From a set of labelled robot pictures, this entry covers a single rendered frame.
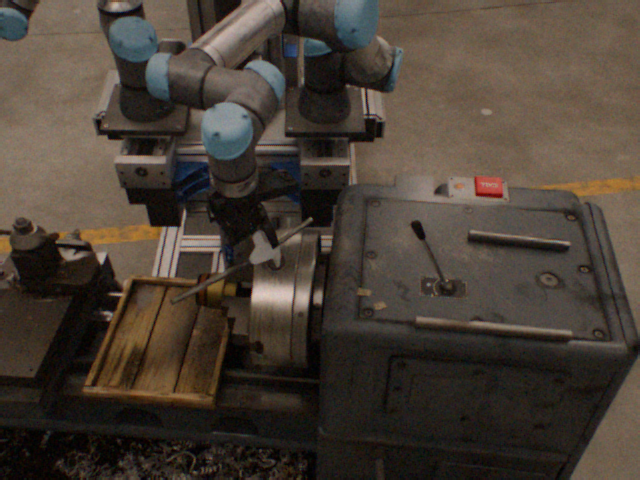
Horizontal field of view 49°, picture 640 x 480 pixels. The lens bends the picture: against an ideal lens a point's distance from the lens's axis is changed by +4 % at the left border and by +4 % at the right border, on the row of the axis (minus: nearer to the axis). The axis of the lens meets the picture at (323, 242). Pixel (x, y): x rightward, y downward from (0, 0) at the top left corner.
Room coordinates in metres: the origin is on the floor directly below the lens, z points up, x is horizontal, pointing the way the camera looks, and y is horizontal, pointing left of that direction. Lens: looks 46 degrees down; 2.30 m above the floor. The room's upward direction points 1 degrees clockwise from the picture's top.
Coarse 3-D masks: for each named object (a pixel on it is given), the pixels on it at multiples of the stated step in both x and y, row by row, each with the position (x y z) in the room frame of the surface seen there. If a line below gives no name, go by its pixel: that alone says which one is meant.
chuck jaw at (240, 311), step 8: (224, 296) 1.00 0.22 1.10; (224, 304) 0.97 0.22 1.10; (232, 304) 0.97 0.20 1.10; (240, 304) 0.97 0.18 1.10; (248, 304) 0.98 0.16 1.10; (224, 312) 0.97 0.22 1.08; (232, 312) 0.95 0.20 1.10; (240, 312) 0.95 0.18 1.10; (248, 312) 0.95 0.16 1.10; (232, 320) 0.94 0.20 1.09; (240, 320) 0.93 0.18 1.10; (248, 320) 0.93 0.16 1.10; (240, 328) 0.91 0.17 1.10; (248, 328) 0.91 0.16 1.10; (232, 336) 0.89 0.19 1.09; (240, 336) 0.89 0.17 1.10; (248, 336) 0.89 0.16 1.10; (240, 344) 0.89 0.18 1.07; (248, 344) 0.89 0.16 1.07; (256, 344) 0.87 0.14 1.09; (256, 352) 0.87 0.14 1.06
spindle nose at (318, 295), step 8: (320, 256) 1.06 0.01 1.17; (328, 256) 1.06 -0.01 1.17; (320, 264) 1.03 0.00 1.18; (328, 264) 1.05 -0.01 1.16; (320, 272) 1.00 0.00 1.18; (320, 280) 0.98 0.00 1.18; (320, 288) 0.96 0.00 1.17; (312, 296) 0.95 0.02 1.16; (320, 296) 0.95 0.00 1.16; (312, 304) 0.94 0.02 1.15; (320, 304) 0.94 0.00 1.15; (312, 312) 0.93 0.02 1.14; (320, 312) 0.93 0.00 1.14; (312, 320) 0.92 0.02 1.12; (320, 320) 0.92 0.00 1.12; (312, 328) 0.91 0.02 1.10; (320, 328) 0.91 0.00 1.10; (312, 336) 0.91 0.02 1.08; (312, 344) 0.92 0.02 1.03
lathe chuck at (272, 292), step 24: (288, 240) 1.05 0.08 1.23; (264, 264) 0.98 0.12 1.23; (288, 264) 0.98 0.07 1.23; (264, 288) 0.93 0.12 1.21; (288, 288) 0.93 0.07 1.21; (264, 312) 0.89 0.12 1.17; (288, 312) 0.89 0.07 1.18; (264, 336) 0.87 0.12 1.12; (288, 336) 0.87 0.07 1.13; (264, 360) 0.87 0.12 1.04; (288, 360) 0.86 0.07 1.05
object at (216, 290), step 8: (216, 272) 1.06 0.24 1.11; (200, 280) 1.03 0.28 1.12; (224, 280) 1.02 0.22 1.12; (208, 288) 1.01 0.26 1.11; (216, 288) 1.01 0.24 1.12; (224, 288) 1.01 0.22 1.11; (232, 288) 1.02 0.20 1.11; (240, 288) 1.05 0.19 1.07; (200, 296) 1.00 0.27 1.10; (208, 296) 1.00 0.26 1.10; (216, 296) 1.00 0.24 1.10; (232, 296) 1.00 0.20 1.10; (200, 304) 1.00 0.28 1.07; (208, 304) 0.99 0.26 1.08; (216, 304) 0.99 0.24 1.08
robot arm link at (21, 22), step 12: (0, 0) 1.52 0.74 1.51; (12, 0) 1.52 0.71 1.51; (24, 0) 1.52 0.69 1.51; (36, 0) 1.54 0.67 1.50; (0, 12) 1.49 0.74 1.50; (12, 12) 1.50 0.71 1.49; (24, 12) 1.52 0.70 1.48; (0, 24) 1.48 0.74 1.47; (12, 24) 1.49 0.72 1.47; (24, 24) 1.50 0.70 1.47; (0, 36) 1.48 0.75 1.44; (12, 36) 1.49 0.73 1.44; (24, 36) 1.50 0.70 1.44
